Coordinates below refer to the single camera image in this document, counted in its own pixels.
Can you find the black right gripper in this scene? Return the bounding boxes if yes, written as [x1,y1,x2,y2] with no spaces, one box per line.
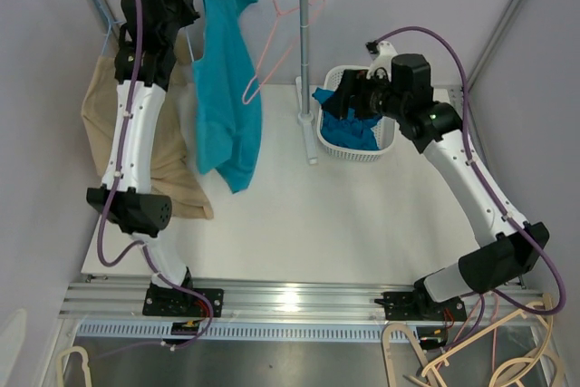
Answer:
[320,70,404,122]

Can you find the dark blue t shirt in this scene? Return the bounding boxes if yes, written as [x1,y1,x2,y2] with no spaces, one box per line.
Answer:
[321,109,382,151]

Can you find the pink wire hanger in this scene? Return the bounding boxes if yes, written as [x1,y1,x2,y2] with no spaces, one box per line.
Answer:
[242,0,327,105]

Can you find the teal t shirt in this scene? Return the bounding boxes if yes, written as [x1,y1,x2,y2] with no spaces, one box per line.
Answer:
[193,0,262,193]

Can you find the beige tank top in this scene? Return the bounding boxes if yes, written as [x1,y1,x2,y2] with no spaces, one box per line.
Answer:
[81,35,214,219]

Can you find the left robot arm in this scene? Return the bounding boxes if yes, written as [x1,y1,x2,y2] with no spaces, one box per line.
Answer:
[86,0,213,318]

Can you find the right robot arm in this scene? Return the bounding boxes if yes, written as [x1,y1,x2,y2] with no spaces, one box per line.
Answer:
[321,53,549,319]

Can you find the beige hanger bottom left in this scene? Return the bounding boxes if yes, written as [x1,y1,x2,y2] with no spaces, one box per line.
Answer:
[54,345,94,387]

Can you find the white perforated plastic basket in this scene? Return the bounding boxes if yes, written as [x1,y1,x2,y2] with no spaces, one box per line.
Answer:
[312,65,395,162]

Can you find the beige wooden hangers pile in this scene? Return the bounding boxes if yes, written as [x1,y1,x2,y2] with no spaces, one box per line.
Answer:
[381,294,567,386]

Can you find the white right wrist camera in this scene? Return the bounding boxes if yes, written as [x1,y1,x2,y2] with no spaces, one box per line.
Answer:
[366,41,398,80]

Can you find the aluminium corner frame post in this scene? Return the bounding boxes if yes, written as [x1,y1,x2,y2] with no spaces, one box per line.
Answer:
[465,0,526,91]

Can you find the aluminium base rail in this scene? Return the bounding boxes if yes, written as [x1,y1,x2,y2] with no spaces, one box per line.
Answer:
[58,274,545,343]

